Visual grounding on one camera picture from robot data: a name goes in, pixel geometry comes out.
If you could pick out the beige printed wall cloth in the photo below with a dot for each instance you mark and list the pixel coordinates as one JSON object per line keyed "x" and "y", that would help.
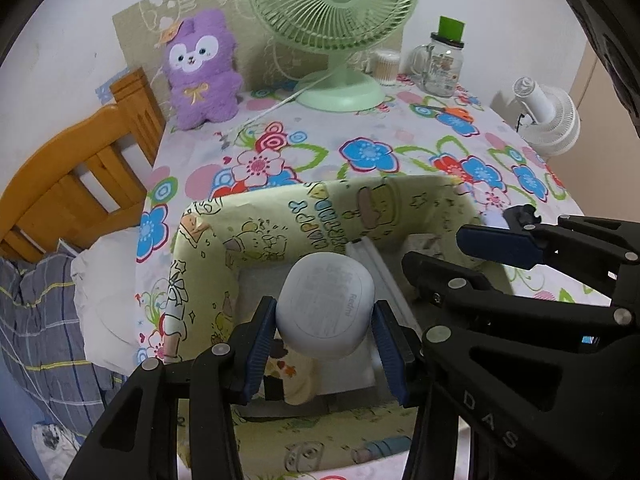
{"x": 135, "y": 35}

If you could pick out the purple plush toy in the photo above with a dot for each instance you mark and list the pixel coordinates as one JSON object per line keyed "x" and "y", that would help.
{"x": 200, "y": 85}

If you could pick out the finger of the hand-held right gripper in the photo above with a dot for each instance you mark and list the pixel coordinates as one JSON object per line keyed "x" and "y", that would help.
{"x": 435, "y": 275}
{"x": 500, "y": 246}

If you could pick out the white pillow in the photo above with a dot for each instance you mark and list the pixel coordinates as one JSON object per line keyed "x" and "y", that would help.
{"x": 105, "y": 310}

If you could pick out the cotton swab container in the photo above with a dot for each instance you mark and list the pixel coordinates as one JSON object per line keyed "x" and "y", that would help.
{"x": 386, "y": 67}

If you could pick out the small black object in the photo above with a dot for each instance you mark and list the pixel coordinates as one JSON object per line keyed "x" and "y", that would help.
{"x": 273, "y": 387}

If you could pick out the green desk fan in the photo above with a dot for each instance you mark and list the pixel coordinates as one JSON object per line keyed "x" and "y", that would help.
{"x": 345, "y": 92}

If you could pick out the beige door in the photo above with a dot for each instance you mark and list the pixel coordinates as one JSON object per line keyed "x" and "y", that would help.
{"x": 590, "y": 100}

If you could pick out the white clip fan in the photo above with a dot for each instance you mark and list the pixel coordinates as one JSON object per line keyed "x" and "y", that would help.
{"x": 555, "y": 125}

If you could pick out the beige round cartoon object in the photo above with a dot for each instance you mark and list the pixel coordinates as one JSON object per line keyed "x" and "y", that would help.
{"x": 297, "y": 375}

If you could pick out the blue patterned paper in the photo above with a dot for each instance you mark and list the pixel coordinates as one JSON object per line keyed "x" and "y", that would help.
{"x": 107, "y": 90}

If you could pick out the white dark printed cloth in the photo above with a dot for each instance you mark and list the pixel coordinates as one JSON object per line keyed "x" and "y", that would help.
{"x": 52, "y": 442}

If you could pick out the white ribbed box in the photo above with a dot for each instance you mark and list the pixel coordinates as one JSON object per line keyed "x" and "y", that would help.
{"x": 385, "y": 280}

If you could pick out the yellow cartoon fabric storage box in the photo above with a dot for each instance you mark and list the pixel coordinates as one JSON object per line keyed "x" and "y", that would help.
{"x": 210, "y": 260}

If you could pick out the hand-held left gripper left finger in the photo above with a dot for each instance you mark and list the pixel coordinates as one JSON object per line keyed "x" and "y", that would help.
{"x": 255, "y": 355}

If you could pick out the glass jar mug green lid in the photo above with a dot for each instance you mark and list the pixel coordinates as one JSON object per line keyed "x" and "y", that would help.
{"x": 442, "y": 67}

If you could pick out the blue plaid bedding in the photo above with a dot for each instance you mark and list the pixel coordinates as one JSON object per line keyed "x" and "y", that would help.
{"x": 40, "y": 340}

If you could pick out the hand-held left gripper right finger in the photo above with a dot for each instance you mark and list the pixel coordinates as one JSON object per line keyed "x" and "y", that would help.
{"x": 392, "y": 360}

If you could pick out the pale earbud case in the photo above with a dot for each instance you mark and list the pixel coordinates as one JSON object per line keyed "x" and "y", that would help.
{"x": 325, "y": 305}

